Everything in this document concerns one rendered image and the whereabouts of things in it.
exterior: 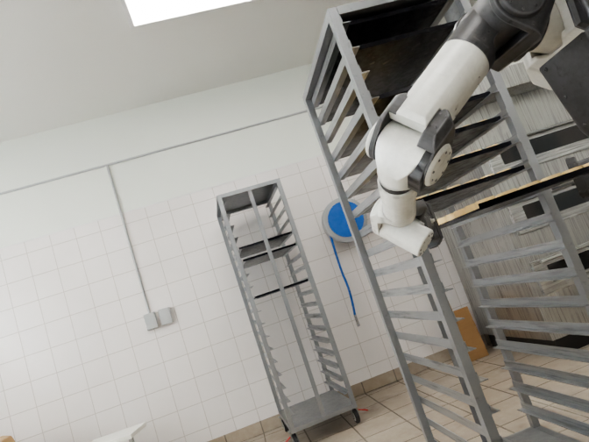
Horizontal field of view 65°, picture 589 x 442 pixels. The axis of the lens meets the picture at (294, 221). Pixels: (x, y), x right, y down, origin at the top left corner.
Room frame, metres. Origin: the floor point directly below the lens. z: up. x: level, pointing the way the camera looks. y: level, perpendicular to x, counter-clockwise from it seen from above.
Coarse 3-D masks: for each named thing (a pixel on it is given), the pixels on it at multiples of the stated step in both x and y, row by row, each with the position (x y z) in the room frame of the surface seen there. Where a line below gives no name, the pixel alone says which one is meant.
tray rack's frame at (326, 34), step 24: (384, 0) 1.41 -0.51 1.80; (408, 0) 1.44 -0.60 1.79; (432, 0) 1.55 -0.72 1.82; (312, 72) 1.75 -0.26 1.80; (312, 96) 1.99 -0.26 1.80; (312, 120) 1.98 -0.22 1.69; (336, 168) 1.99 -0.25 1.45; (360, 240) 1.99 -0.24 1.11; (480, 288) 2.06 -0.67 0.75; (384, 312) 1.99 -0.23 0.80; (504, 336) 2.06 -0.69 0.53; (456, 360) 2.04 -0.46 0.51; (408, 384) 1.98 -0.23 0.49; (528, 432) 2.04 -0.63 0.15; (552, 432) 1.97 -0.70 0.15
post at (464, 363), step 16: (336, 16) 1.38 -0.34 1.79; (336, 32) 1.38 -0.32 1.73; (352, 64) 1.38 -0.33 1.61; (352, 80) 1.39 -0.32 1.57; (368, 96) 1.39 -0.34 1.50; (368, 112) 1.38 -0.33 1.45; (432, 272) 1.38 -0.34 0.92; (432, 288) 1.39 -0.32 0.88; (448, 304) 1.39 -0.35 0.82; (448, 320) 1.38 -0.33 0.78; (448, 336) 1.40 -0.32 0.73; (464, 352) 1.38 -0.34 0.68; (464, 368) 1.38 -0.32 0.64; (480, 400) 1.38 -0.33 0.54; (480, 416) 1.39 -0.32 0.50; (496, 432) 1.39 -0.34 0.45
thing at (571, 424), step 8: (528, 408) 2.04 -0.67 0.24; (536, 408) 1.97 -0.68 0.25; (536, 416) 1.96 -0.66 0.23; (544, 416) 1.93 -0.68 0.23; (552, 416) 1.89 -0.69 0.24; (560, 416) 1.84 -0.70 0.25; (560, 424) 1.82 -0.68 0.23; (568, 424) 1.80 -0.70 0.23; (576, 424) 1.76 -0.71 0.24; (584, 424) 1.72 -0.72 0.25; (584, 432) 1.71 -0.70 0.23
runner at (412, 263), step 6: (414, 258) 1.52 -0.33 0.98; (432, 258) 1.39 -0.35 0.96; (396, 264) 1.69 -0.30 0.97; (402, 264) 1.63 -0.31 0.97; (408, 264) 1.58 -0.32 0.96; (414, 264) 1.54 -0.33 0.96; (420, 264) 1.49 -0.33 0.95; (378, 270) 1.93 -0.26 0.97; (384, 270) 1.85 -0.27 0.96; (390, 270) 1.78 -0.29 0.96; (396, 270) 1.72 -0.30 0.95
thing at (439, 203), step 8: (512, 168) 1.46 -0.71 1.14; (520, 168) 1.47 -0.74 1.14; (488, 176) 1.45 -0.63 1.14; (496, 176) 1.45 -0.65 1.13; (504, 176) 1.48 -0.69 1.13; (464, 184) 1.44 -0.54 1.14; (472, 184) 1.44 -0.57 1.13; (480, 184) 1.48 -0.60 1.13; (488, 184) 1.58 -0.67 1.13; (440, 192) 1.42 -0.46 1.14; (448, 192) 1.43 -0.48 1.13; (456, 192) 1.46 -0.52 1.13; (464, 192) 1.56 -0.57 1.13; (472, 192) 1.68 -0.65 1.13; (416, 200) 1.41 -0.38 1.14; (424, 200) 1.41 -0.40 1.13; (432, 200) 1.45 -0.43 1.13; (440, 200) 1.55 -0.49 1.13; (448, 200) 1.66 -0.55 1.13; (456, 200) 1.78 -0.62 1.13; (432, 208) 1.77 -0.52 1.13; (440, 208) 1.92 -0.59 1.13
